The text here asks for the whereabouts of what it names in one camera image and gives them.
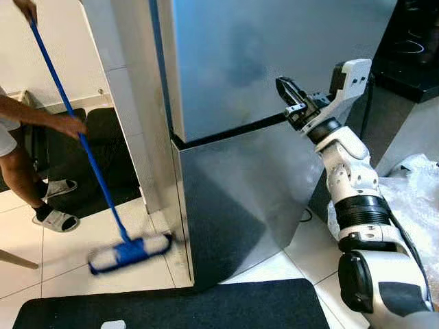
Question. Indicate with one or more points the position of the blue mop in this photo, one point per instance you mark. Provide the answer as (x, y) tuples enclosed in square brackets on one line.
[(130, 252)]

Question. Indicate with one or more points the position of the person right forearm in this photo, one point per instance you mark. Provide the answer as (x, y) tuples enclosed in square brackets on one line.
[(27, 110)]

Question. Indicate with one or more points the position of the silver fridge freezer door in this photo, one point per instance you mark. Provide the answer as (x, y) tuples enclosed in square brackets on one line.
[(274, 62)]

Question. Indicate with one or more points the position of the silver fridge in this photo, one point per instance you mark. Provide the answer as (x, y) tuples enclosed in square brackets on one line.
[(233, 205)]

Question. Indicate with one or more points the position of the person right hand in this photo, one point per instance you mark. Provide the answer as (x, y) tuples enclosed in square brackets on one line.
[(68, 125)]

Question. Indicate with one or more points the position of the person left hand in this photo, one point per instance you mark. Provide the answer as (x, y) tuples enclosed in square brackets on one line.
[(27, 8)]

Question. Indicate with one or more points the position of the grey kitchen cabinet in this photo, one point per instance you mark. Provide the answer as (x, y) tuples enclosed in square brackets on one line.
[(405, 130)]

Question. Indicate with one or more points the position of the black kitchen countertop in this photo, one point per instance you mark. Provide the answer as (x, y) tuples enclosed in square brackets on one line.
[(411, 48)]

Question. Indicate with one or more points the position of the clear plastic bubble wrap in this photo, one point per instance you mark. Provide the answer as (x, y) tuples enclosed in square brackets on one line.
[(415, 199)]

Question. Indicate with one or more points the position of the black floor mat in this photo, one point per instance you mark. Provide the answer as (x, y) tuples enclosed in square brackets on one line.
[(171, 305)]

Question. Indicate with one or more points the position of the grey sandal with black sock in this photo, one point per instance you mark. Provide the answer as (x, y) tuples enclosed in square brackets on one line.
[(56, 219), (60, 186)]

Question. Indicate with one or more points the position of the person bare leg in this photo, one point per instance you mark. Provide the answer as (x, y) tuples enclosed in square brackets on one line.
[(20, 171)]

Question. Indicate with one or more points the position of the person white clothing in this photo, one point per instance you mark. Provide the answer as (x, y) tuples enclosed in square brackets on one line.
[(5, 133)]

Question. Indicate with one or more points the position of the light wooden stick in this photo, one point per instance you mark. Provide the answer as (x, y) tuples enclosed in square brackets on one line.
[(17, 259)]

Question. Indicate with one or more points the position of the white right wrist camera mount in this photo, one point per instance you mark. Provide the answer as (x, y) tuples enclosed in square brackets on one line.
[(350, 79)]

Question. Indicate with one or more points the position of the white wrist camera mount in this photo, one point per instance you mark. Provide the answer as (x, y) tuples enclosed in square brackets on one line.
[(350, 79), (113, 325)]

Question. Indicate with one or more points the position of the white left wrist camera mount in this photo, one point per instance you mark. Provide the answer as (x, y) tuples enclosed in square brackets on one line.
[(113, 325)]

